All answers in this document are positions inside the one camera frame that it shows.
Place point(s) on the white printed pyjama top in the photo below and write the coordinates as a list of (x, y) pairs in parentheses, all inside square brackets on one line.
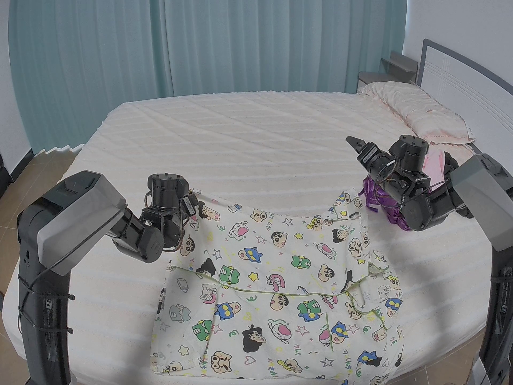
[(260, 255)]

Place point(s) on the cream pillow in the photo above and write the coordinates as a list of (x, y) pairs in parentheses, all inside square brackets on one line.
[(421, 110)]

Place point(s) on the bed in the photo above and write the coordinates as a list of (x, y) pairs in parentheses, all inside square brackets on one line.
[(240, 134)]

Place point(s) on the black garment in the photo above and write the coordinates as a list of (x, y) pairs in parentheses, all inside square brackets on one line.
[(452, 163)]

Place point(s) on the grey bedside table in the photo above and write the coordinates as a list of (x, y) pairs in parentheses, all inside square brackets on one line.
[(400, 64)]

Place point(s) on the purple satin garment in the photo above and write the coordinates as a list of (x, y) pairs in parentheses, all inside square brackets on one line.
[(374, 197)]

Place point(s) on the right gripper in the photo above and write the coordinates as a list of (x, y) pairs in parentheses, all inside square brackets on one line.
[(376, 163)]

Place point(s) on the pink garment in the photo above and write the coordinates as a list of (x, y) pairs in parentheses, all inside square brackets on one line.
[(435, 163)]

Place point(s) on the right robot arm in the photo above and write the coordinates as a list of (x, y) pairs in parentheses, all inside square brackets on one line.
[(477, 199)]

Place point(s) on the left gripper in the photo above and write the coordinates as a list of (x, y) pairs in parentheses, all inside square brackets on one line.
[(190, 206)]

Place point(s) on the blue-green curtain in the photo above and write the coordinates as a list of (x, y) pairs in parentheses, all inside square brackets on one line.
[(80, 54), (280, 34)]

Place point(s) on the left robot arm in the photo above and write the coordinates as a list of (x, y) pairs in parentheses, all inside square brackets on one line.
[(72, 215)]

